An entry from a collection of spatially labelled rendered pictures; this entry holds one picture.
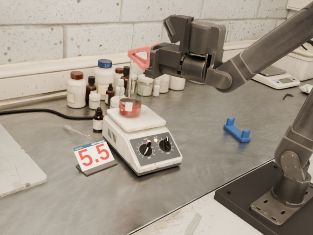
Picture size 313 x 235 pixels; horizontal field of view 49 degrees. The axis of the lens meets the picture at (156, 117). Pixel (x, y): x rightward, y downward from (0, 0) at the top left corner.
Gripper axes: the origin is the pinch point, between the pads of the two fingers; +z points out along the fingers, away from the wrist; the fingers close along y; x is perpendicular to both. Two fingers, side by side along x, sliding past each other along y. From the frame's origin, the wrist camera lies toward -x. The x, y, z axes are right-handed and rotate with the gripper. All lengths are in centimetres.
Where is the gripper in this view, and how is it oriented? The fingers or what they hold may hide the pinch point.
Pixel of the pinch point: (131, 53)
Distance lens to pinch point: 84.6
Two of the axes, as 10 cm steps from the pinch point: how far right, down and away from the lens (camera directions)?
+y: -4.8, 3.2, -8.2
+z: -8.7, -2.7, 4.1
